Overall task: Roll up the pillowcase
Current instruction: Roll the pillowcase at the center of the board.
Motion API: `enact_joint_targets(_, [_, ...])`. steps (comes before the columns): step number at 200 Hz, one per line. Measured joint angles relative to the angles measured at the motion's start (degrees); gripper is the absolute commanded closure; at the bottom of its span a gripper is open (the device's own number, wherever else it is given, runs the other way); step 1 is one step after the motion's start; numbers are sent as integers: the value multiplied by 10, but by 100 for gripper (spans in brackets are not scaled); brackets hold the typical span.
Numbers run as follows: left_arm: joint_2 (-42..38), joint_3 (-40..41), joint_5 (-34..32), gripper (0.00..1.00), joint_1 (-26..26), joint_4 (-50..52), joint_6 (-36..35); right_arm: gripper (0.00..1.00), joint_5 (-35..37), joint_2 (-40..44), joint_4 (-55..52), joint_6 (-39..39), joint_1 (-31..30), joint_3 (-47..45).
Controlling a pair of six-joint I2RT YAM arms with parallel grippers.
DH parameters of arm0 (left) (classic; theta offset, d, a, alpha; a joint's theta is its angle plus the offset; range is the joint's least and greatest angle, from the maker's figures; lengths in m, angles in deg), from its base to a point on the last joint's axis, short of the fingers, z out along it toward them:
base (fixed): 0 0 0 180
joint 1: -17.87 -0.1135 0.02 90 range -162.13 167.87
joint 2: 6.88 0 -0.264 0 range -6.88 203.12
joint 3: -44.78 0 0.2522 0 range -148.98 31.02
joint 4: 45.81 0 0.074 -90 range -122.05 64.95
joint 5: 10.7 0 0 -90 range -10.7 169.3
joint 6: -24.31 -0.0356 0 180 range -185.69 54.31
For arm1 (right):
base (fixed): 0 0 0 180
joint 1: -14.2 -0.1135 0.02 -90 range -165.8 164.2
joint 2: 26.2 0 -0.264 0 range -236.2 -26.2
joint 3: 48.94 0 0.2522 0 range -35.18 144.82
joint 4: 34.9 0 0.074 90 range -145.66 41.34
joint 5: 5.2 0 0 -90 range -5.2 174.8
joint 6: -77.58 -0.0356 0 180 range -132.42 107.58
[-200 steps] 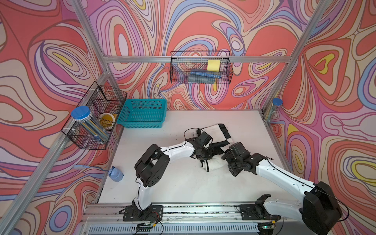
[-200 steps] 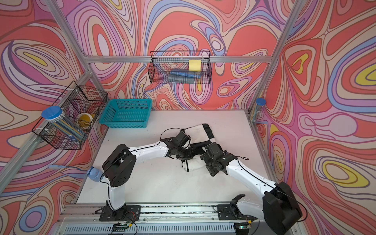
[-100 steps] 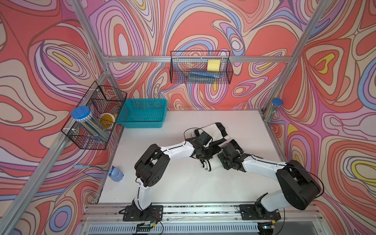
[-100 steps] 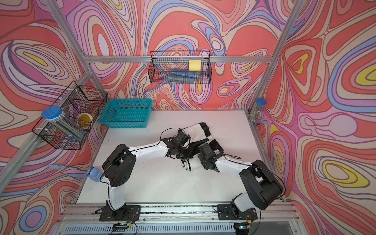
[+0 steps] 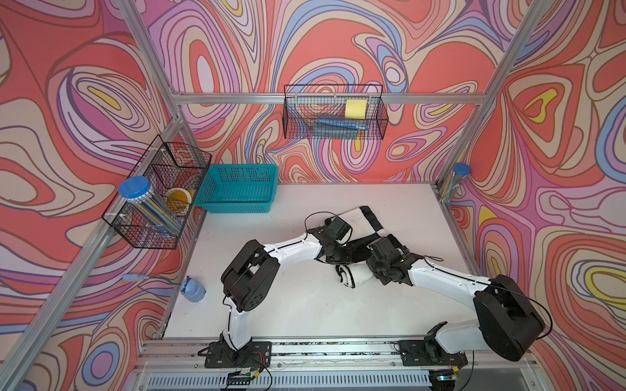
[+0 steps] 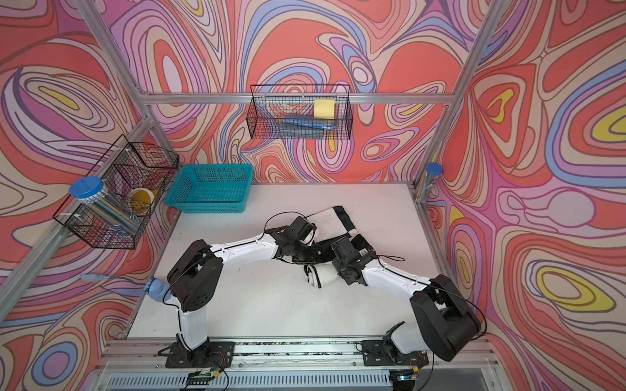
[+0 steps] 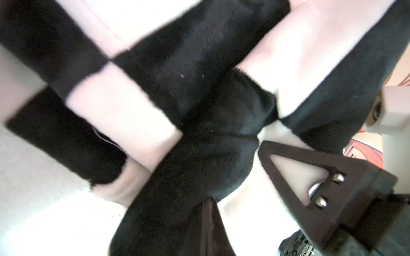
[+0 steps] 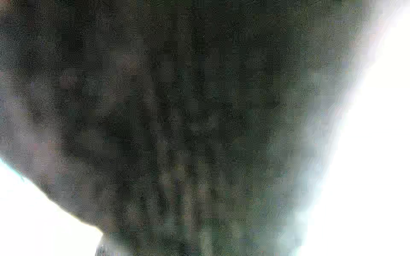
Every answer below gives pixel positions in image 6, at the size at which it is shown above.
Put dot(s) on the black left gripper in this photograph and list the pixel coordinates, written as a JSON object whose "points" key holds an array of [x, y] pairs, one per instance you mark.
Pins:
{"points": [[313, 257]]}

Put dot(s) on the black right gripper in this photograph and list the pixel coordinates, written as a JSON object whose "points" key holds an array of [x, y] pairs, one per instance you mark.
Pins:
{"points": [[337, 264]]}

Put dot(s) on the black white checkered pillowcase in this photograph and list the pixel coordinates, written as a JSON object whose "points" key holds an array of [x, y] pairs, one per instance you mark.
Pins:
{"points": [[331, 225]]}

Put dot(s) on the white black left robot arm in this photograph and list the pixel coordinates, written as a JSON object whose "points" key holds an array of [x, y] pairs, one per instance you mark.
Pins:
{"points": [[194, 278]]}

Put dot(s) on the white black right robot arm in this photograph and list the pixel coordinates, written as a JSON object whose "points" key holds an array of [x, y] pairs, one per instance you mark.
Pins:
{"points": [[444, 321]]}

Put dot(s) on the yellow tape roll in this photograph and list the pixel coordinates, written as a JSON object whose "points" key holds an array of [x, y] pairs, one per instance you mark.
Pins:
{"points": [[140, 201]]}

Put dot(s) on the teal plastic basket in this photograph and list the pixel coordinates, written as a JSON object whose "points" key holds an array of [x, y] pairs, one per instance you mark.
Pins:
{"points": [[211, 189]]}

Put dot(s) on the blue marker pen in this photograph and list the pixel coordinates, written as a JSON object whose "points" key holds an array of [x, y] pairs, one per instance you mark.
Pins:
{"points": [[316, 124]]}

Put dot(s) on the clear tube of pencils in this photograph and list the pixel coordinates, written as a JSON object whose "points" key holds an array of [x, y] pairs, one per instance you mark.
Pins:
{"points": [[432, 172]]}

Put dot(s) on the yellow sticky note pad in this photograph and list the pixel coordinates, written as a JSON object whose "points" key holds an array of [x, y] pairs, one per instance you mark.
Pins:
{"points": [[324, 109]]}

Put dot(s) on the blue lidded jar of straws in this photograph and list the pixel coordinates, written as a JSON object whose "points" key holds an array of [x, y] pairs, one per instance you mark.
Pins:
{"points": [[92, 192]]}

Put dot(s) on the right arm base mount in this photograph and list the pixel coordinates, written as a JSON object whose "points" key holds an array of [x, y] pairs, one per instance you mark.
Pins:
{"points": [[383, 352]]}

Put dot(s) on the aluminium front rail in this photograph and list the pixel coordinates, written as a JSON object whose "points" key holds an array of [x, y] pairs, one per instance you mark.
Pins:
{"points": [[312, 363]]}

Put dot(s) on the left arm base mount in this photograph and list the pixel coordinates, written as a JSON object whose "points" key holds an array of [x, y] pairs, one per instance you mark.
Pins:
{"points": [[210, 354]]}

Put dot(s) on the black wire basket back wall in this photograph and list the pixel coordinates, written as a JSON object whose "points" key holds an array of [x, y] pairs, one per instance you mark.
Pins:
{"points": [[271, 103]]}

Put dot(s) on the black wire basket wall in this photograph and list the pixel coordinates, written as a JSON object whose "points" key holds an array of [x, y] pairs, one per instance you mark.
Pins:
{"points": [[124, 167], [271, 103]]}

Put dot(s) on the black wire basket left wall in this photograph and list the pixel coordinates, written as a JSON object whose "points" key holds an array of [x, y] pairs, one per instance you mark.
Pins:
{"points": [[124, 167]]}

